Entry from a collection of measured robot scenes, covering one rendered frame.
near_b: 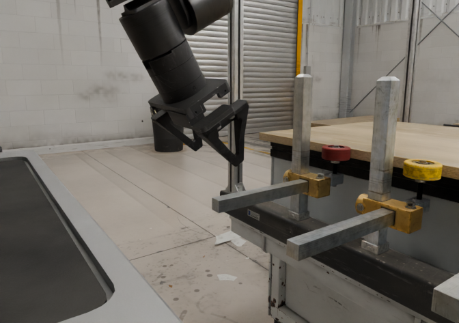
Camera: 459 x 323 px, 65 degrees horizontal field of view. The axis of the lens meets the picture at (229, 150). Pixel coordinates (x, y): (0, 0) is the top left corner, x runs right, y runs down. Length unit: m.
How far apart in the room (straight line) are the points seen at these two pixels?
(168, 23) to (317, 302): 1.27
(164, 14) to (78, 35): 5.94
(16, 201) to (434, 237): 1.02
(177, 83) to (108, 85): 6.00
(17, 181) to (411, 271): 0.79
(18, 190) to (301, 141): 0.87
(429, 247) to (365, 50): 8.72
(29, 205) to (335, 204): 1.14
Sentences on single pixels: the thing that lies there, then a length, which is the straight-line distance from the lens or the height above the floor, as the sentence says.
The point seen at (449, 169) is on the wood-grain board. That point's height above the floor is 0.89.
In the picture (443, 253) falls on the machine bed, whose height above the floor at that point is 0.66.
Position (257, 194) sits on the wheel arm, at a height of 0.82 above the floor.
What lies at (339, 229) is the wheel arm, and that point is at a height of 0.82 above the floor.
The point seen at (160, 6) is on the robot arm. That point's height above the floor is 1.17.
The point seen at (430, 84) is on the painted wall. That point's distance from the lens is 8.81.
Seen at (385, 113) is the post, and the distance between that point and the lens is 0.85.
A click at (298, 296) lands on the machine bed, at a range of 1.58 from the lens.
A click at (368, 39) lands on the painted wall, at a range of 9.67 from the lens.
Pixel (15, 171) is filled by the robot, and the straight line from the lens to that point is 0.24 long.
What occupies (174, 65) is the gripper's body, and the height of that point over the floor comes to 1.11.
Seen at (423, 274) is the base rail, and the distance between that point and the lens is 0.88.
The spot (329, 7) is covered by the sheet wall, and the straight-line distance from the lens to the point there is 9.59.
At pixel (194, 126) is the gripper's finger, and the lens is 0.40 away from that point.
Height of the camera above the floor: 1.09
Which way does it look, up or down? 11 degrees down
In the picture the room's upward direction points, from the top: straight up
